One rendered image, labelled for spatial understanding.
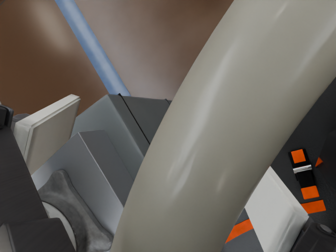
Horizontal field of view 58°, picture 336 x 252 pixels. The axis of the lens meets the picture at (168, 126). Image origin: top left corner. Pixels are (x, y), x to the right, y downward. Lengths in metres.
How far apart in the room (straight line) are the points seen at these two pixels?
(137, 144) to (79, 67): 1.09
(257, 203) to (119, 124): 0.51
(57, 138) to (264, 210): 0.12
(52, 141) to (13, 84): 1.81
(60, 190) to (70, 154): 0.07
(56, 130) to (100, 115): 0.51
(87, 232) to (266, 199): 0.47
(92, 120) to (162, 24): 0.92
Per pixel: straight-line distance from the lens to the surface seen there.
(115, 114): 0.67
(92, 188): 0.61
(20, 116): 0.17
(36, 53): 1.88
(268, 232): 0.17
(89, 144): 0.61
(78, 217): 0.60
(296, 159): 1.38
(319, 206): 1.44
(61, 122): 0.17
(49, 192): 0.63
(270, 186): 0.18
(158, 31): 1.53
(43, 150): 0.16
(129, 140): 0.65
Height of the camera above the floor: 1.39
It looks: 71 degrees down
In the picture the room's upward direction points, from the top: 99 degrees counter-clockwise
